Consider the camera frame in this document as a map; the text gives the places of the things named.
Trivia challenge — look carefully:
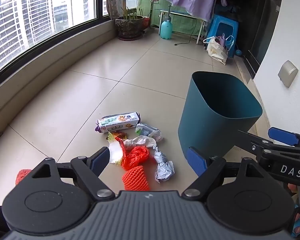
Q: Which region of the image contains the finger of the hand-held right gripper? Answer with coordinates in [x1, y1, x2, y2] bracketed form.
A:
[268, 127, 300, 148]
[237, 130, 300, 156]

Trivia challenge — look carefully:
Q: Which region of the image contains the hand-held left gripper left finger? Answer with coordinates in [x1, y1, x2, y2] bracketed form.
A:
[31, 147, 115, 201]

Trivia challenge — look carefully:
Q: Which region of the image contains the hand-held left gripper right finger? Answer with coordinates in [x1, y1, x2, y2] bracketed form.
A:
[182, 147, 263, 202]

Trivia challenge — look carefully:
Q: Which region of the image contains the teal plastic bin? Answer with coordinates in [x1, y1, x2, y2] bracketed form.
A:
[177, 71, 263, 159]

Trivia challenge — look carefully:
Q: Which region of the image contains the silver wrapper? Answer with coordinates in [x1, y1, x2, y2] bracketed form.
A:
[154, 146, 175, 183]

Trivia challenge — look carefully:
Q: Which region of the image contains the orange plastic bag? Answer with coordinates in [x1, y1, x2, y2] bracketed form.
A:
[120, 140, 150, 171]

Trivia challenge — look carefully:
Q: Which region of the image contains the orange foam fruit net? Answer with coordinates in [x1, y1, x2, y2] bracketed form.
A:
[122, 165, 150, 191]
[15, 169, 32, 186]

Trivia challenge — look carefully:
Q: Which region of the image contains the purple white biscuit packet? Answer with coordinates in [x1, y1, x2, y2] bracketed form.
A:
[94, 112, 142, 133]

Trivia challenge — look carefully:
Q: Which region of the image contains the white tissue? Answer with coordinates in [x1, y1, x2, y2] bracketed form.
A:
[124, 135, 158, 150]

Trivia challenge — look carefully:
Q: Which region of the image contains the white tote bag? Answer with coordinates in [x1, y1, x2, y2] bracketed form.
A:
[203, 35, 235, 65]

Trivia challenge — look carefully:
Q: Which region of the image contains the dark sliding door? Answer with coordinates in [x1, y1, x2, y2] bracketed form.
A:
[215, 0, 284, 79]

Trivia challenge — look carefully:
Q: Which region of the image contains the red pot saucer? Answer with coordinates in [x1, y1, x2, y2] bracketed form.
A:
[118, 31, 143, 40]

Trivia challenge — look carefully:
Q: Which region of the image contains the blue plastic stool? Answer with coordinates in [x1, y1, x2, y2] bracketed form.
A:
[206, 14, 239, 58]

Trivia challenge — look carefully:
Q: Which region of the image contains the teal spray bottle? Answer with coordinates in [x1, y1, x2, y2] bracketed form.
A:
[160, 5, 173, 40]

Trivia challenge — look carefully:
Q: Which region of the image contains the patterned ceramic flower pot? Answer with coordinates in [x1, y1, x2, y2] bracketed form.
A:
[115, 15, 144, 37]

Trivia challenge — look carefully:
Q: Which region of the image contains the green cloth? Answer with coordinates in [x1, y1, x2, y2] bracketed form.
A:
[137, 0, 205, 34]

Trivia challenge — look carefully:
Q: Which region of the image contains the white folding table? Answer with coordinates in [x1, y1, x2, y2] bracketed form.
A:
[151, 9, 205, 45]

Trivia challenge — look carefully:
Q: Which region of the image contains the green potted plant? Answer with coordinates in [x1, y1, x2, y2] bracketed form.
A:
[120, 6, 143, 20]

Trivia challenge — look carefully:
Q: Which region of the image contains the cardboard sign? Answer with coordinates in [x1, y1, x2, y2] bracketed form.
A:
[106, 0, 127, 20]

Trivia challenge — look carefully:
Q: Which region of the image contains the beige wall socket cover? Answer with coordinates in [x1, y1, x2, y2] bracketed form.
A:
[277, 60, 299, 88]

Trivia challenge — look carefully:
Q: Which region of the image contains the black power cable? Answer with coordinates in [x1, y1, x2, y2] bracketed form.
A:
[174, 17, 198, 47]

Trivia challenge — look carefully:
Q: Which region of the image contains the black window frame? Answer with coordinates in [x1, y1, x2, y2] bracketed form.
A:
[0, 0, 140, 85]

